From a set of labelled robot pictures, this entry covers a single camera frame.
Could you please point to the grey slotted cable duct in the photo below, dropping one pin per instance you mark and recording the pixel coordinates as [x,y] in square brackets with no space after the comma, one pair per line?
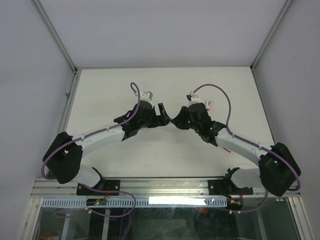
[140,202]

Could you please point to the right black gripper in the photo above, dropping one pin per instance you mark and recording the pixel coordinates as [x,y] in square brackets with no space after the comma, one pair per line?
[178,120]

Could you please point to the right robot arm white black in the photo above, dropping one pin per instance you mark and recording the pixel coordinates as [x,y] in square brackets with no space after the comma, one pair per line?
[275,168]

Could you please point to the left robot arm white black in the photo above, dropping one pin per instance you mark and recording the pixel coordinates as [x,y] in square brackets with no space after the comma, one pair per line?
[65,154]

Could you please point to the right aluminium frame post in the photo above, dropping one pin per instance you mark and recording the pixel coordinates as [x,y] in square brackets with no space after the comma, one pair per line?
[271,33]

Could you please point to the aluminium frame post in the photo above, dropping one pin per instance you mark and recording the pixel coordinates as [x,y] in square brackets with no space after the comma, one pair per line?
[271,33]
[54,35]

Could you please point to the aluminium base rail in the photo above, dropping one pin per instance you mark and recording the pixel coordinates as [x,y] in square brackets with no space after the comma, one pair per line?
[194,187]

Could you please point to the black mounting plate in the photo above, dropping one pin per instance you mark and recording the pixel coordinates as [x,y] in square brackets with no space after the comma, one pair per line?
[109,187]
[227,188]

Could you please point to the left aluminium frame post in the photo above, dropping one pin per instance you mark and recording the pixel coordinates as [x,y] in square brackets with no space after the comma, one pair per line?
[54,35]

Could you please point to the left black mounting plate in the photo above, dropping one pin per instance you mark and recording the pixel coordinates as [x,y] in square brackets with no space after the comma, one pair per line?
[109,187]

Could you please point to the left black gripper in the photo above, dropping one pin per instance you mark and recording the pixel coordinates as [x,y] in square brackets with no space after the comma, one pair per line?
[162,117]

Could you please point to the pink white mini stapler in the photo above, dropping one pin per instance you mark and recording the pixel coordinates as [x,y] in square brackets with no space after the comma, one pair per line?
[209,105]

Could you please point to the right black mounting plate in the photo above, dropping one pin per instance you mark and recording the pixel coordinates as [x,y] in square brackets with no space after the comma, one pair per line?
[227,188]

